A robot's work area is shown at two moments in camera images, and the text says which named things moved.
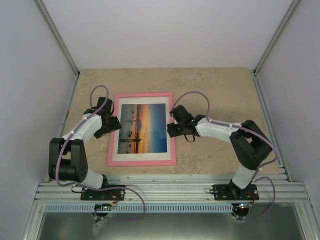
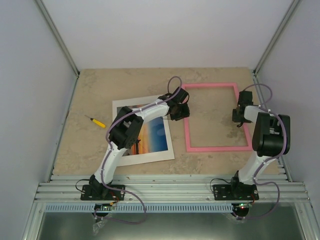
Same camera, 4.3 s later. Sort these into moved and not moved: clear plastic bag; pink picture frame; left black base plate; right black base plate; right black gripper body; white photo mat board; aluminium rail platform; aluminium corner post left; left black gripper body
Moved: left black gripper body; pink picture frame; right black gripper body
Not moved: white photo mat board; aluminium rail platform; clear plastic bag; aluminium corner post left; right black base plate; left black base plate
